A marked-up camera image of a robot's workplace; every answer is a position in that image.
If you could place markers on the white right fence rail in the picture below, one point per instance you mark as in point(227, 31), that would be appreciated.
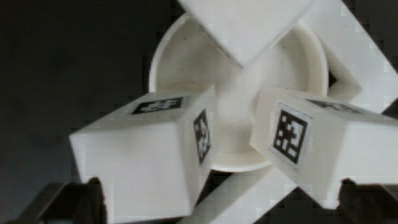
point(366, 78)

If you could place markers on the white front fence rail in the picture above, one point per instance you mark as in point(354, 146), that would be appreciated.
point(243, 198)

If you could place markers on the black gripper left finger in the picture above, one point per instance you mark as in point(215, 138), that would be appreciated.
point(68, 204)

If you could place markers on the white stool leg with tag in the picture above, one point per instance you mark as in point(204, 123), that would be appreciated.
point(327, 141)

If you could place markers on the white round stool seat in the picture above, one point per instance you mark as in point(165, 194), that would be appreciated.
point(190, 63)

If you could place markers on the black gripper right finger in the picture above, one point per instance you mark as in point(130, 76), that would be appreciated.
point(368, 202)

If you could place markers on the white fence rail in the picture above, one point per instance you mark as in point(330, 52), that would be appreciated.
point(243, 198)
point(366, 78)

